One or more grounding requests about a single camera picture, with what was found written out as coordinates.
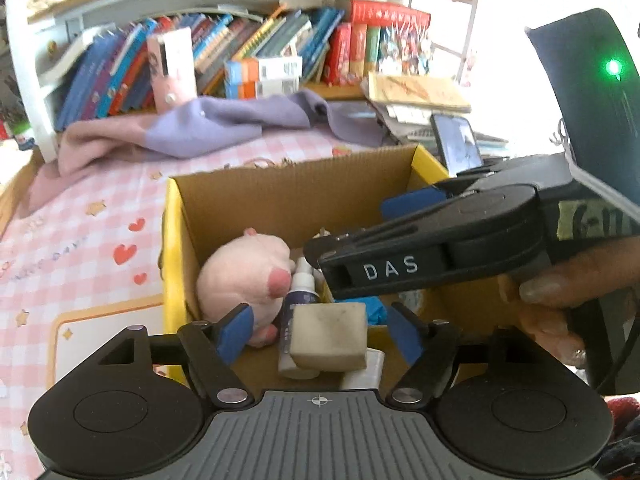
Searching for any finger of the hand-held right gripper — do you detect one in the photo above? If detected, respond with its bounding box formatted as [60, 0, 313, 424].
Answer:
[381, 169, 507, 224]
[303, 206, 451, 274]

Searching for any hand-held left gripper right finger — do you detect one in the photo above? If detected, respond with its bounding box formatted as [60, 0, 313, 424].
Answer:
[386, 302, 557, 409]

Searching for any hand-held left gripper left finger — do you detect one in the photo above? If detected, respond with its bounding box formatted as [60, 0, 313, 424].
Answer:
[84, 302, 257, 409]

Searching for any blue plastic packet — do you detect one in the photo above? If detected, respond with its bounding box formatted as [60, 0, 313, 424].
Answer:
[366, 297, 389, 326]

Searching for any pink plush pig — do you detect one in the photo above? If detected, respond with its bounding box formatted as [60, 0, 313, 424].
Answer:
[196, 227, 296, 348]

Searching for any white spray bottle dark label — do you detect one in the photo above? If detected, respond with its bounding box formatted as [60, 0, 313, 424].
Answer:
[277, 256, 321, 380]

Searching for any yellow cardboard box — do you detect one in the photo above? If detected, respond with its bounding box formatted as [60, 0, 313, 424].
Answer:
[161, 144, 526, 391]

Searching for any beige sponge block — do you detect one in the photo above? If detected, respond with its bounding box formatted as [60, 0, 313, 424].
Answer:
[290, 301, 370, 372]

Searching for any person's right hand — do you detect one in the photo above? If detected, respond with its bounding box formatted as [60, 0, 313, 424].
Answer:
[517, 234, 640, 367]

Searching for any black smartphone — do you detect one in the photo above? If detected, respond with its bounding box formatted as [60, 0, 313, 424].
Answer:
[431, 114, 485, 177]

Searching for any tan notebook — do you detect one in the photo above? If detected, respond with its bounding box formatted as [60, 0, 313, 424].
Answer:
[367, 72, 473, 113]

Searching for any red boxed book set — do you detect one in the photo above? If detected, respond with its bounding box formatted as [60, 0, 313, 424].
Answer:
[322, 0, 433, 88]

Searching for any orange blue white box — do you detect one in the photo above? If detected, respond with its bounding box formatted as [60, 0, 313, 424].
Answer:
[225, 55, 303, 83]
[226, 79, 301, 101]

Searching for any pink and purple cloth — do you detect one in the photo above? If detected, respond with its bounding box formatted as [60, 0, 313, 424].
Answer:
[30, 91, 396, 206]

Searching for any red dark patterned clothing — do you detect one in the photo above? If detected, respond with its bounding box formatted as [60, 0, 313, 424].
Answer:
[597, 395, 640, 480]

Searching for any row of colourful books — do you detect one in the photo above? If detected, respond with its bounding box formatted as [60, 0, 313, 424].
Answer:
[52, 7, 346, 131]

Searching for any white bookshelf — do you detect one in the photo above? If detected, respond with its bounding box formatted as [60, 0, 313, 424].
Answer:
[0, 0, 481, 161]

